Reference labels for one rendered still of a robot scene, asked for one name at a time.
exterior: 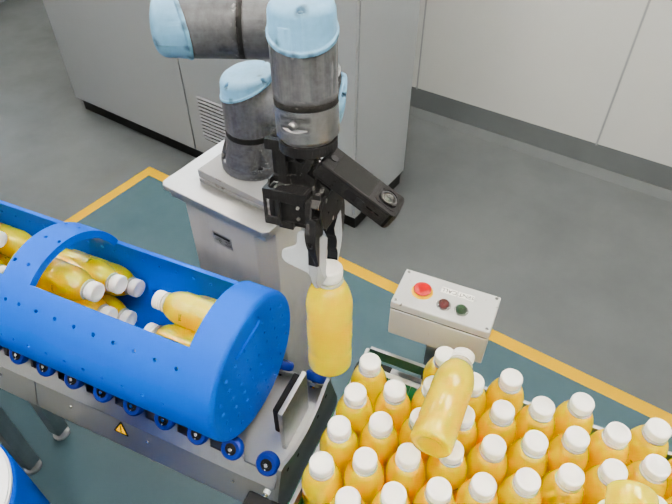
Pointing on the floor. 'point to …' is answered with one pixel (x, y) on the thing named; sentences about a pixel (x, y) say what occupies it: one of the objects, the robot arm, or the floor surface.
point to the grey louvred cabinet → (106, 72)
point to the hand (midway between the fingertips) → (328, 271)
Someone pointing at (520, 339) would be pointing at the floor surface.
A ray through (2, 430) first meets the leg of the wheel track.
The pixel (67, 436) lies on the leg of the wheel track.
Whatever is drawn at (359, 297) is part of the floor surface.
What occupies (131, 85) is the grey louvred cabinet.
